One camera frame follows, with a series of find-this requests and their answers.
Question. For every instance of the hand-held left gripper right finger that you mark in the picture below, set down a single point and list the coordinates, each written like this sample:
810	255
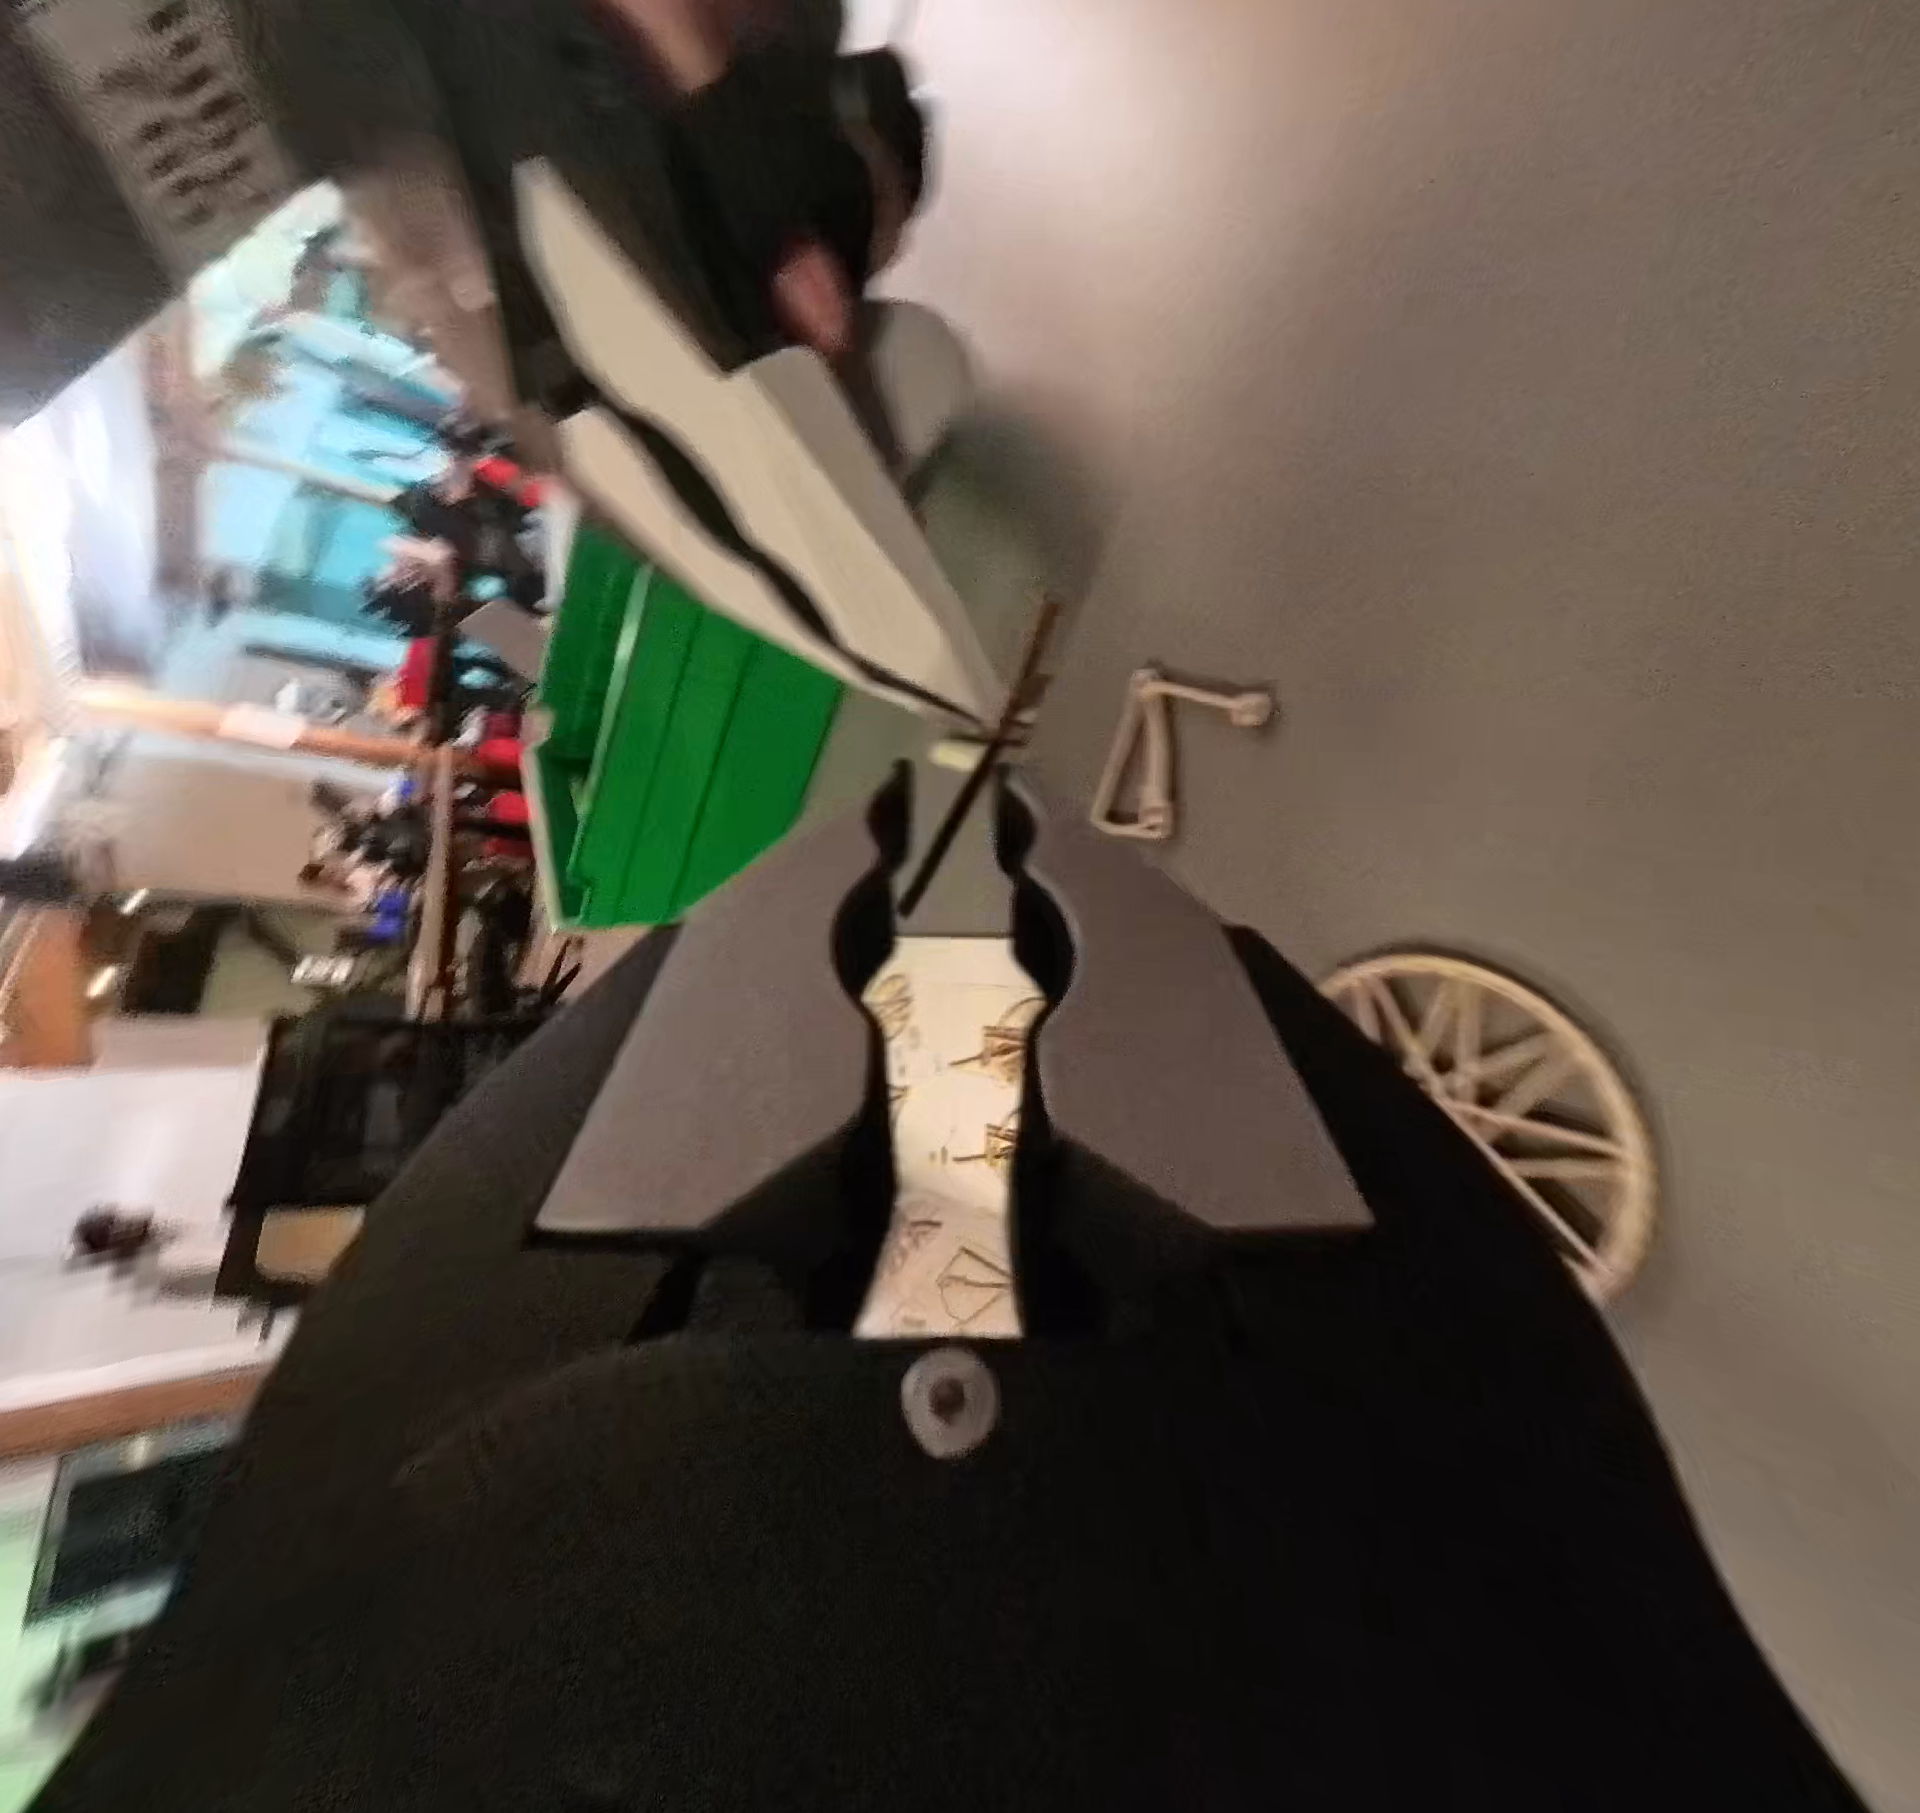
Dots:
1185	1092

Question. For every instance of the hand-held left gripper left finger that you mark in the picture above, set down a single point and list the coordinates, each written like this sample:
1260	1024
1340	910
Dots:
705	1092

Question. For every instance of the wooden fork frame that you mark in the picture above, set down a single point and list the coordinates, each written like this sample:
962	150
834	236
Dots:
977	792

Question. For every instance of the green box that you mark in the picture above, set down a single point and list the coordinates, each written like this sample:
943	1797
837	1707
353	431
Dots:
690	762

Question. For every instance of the wooden spoked wheel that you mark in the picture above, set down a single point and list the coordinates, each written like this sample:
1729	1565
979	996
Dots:
1635	1183

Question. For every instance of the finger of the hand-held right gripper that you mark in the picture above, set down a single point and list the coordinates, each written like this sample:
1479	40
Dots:
840	494
660	523

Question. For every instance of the white instruction booklet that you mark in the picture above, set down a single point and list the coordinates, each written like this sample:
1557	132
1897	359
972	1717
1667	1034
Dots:
945	1092

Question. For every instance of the wooden triangular frame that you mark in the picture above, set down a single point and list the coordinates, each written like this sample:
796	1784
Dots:
1253	709

